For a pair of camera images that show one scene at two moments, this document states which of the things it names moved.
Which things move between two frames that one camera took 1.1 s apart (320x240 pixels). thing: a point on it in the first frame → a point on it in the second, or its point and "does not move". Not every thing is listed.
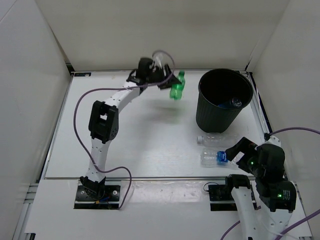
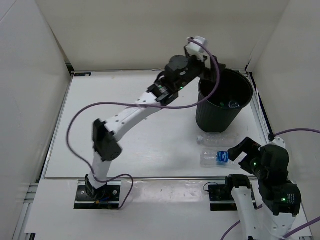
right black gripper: x=244 y=145 does not move
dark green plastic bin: x=222 y=94 does not move
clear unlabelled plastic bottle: x=220 y=140 does not move
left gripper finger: x=174 y=80 → x=213 y=69
